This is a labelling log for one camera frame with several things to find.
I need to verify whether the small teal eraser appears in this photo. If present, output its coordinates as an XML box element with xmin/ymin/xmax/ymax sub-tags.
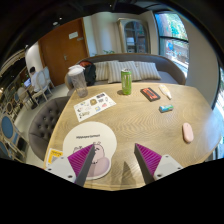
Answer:
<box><xmin>159</xmin><ymin>105</ymin><xmax>174</xmax><ymax>113</ymax></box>

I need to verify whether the pink computer mouse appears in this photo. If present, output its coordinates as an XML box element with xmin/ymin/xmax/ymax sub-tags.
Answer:
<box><xmin>182</xmin><ymin>123</ymin><xmax>194</xmax><ymax>143</ymax></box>

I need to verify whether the right striped cushion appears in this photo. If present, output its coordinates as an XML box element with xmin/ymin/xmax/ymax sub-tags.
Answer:
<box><xmin>135</xmin><ymin>61</ymin><xmax>161</xmax><ymax>80</ymax></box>

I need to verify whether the white tube package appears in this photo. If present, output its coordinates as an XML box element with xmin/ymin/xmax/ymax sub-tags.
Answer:
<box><xmin>159</xmin><ymin>84</ymin><xmax>172</xmax><ymax>100</ymax></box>

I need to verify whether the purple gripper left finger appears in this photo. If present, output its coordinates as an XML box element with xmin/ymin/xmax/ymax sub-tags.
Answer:
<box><xmin>46</xmin><ymin>144</ymin><xmax>95</xmax><ymax>186</ymax></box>

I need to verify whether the white sticker sheet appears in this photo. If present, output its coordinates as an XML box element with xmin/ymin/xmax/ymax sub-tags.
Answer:
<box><xmin>74</xmin><ymin>92</ymin><xmax>115</xmax><ymax>122</ymax></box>

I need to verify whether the black backpack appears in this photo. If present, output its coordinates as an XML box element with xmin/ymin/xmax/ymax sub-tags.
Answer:
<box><xmin>79</xmin><ymin>61</ymin><xmax>96</xmax><ymax>86</ymax></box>

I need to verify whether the grey tufted chair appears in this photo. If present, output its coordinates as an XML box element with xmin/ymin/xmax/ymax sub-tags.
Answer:
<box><xmin>28</xmin><ymin>96</ymin><xmax>69</xmax><ymax>161</ymax></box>

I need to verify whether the green drink can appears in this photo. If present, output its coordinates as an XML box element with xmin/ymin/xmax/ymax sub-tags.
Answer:
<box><xmin>121</xmin><ymin>68</ymin><xmax>132</xmax><ymax>95</ymax></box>

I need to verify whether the grey curved sofa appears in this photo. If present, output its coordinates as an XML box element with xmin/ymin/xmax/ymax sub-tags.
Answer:
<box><xmin>64</xmin><ymin>52</ymin><xmax>187</xmax><ymax>91</ymax></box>

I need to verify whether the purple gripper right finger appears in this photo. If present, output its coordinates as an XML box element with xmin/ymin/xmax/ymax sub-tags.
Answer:
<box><xmin>134</xmin><ymin>143</ymin><xmax>182</xmax><ymax>184</ymax></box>

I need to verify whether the middle striped cushion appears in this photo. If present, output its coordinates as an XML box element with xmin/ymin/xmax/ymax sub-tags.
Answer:
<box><xmin>107</xmin><ymin>61</ymin><xmax>141</xmax><ymax>83</ymax></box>

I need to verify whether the person in white shirt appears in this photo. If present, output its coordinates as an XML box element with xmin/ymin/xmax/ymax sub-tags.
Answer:
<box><xmin>29</xmin><ymin>66</ymin><xmax>40</xmax><ymax>93</ymax></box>

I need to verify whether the left striped cushion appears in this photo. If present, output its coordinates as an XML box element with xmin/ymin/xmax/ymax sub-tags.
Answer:
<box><xmin>95</xmin><ymin>60</ymin><xmax>120</xmax><ymax>83</ymax></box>

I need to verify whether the striped cushion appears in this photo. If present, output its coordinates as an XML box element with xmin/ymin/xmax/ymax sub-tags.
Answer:
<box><xmin>135</xmin><ymin>61</ymin><xmax>161</xmax><ymax>80</ymax></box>
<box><xmin>107</xmin><ymin>61</ymin><xmax>141</xmax><ymax>83</ymax></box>
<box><xmin>95</xmin><ymin>60</ymin><xmax>120</xmax><ymax>83</ymax></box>

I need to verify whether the blue and white chair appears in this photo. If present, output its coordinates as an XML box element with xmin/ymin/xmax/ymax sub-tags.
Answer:
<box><xmin>0</xmin><ymin>115</ymin><xmax>25</xmax><ymax>158</ymax></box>

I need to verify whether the white round mouse pad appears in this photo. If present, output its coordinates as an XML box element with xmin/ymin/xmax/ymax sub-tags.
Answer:
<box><xmin>63</xmin><ymin>121</ymin><xmax>117</xmax><ymax>180</ymax></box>

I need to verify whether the glass display cabinet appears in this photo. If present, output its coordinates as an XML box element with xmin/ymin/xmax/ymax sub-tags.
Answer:
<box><xmin>117</xmin><ymin>18</ymin><xmax>150</xmax><ymax>53</ymax></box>

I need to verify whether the orange wooden door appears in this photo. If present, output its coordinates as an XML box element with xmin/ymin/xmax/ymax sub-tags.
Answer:
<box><xmin>38</xmin><ymin>18</ymin><xmax>89</xmax><ymax>86</ymax></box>

